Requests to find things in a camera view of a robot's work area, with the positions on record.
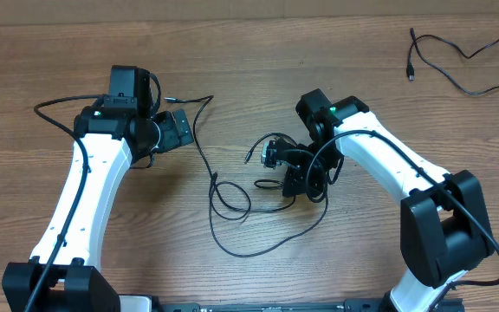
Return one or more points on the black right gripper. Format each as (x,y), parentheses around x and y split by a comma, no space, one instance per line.
(298,178)

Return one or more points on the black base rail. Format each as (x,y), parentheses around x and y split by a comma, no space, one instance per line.
(275,307)

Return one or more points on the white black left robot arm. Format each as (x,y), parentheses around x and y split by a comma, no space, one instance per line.
(122,127)

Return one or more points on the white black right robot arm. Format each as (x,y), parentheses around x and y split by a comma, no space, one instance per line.
(444,225)

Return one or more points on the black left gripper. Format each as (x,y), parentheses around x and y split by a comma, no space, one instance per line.
(171,138)

